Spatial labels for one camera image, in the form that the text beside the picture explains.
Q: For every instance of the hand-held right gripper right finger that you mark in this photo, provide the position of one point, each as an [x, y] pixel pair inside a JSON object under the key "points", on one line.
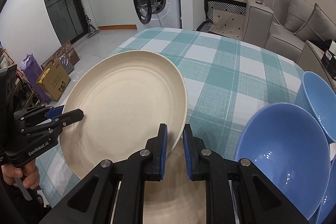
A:
{"points": [[187, 153]]}

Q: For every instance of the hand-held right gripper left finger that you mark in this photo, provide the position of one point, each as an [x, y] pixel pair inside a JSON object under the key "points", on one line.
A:
{"points": [[162, 150]]}

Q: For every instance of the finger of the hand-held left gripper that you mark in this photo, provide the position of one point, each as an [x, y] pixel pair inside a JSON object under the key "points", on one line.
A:
{"points": [[53, 111], [71, 116]]}

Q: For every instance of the beige round plate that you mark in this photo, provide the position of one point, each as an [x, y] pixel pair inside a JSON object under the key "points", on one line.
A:
{"points": [[174, 200], [126, 108]]}

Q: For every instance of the large blue bowl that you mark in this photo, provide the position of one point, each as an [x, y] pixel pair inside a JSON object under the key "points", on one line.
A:
{"points": [[283, 150]]}

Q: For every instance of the person's left hand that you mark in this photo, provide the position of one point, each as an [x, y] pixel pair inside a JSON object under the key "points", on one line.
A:
{"points": [[32, 176]]}

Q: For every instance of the brown cardboard box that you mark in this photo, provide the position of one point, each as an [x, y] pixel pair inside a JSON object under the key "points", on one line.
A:
{"points": [[53, 79]]}

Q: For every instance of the purple bag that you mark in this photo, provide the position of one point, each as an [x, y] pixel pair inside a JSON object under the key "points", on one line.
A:
{"points": [[30, 71]]}

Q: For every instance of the patterned flat box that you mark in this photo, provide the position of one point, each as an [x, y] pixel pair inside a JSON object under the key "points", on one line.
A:
{"points": [[69, 52]]}

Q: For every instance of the teal checked tablecloth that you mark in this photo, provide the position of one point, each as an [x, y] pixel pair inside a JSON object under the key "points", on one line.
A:
{"points": [[223, 77]]}

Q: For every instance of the upright vacuum cleaner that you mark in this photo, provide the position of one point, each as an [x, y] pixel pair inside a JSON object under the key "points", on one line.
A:
{"points": [[92, 29]]}

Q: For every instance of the white kitchen counter cabinets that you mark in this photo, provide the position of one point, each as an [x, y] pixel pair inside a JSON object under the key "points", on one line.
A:
{"points": [[110, 3]]}

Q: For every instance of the patterned black white cushion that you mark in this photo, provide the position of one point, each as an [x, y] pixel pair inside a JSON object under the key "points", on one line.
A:
{"points": [[225, 22]]}

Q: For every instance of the grey sofa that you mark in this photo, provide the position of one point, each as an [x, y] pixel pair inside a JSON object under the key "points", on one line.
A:
{"points": [[262, 22]]}

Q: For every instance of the grey side cabinet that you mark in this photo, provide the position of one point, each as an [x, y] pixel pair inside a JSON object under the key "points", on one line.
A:
{"points": [[312, 61]]}

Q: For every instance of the black box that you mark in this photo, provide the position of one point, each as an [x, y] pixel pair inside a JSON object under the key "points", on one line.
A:
{"points": [[329, 58]]}

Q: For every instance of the grey sofa cushion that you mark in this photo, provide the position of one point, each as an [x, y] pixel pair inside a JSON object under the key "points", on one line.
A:
{"points": [[299, 11], [317, 24]]}

